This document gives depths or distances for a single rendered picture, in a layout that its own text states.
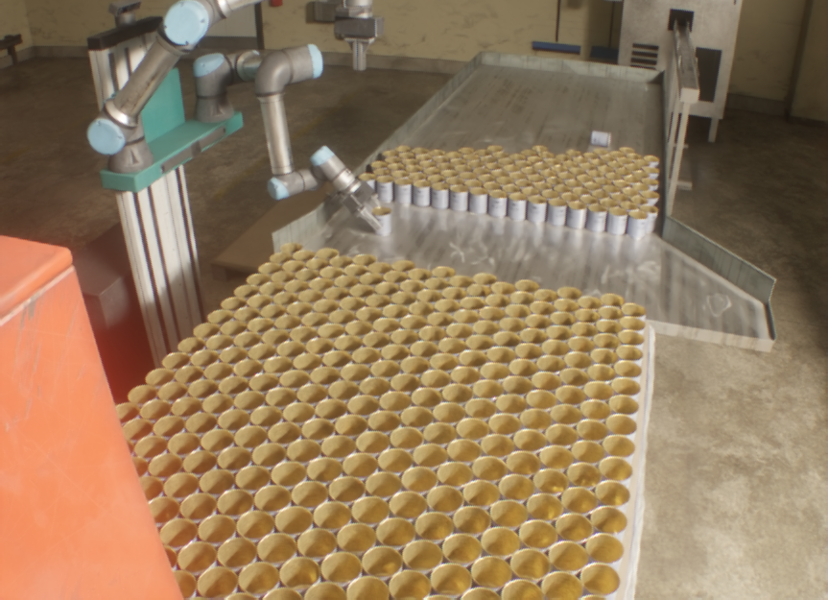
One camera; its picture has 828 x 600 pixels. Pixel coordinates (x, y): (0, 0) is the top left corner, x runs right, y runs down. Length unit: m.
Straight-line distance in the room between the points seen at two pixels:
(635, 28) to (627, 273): 4.74
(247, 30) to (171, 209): 6.96
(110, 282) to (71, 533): 2.52
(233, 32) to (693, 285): 8.23
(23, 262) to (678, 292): 2.08
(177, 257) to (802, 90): 6.76
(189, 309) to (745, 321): 2.16
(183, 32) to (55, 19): 9.85
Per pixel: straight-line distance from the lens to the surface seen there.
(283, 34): 9.50
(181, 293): 3.05
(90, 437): 0.36
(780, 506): 3.24
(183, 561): 1.31
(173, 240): 2.94
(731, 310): 2.23
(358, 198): 2.37
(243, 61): 2.71
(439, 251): 2.33
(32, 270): 0.31
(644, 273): 2.32
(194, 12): 2.02
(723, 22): 6.87
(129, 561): 0.42
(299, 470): 1.41
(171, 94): 2.69
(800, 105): 8.26
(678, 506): 3.07
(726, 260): 2.37
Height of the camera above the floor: 2.20
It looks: 32 degrees down
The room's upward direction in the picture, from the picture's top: straight up
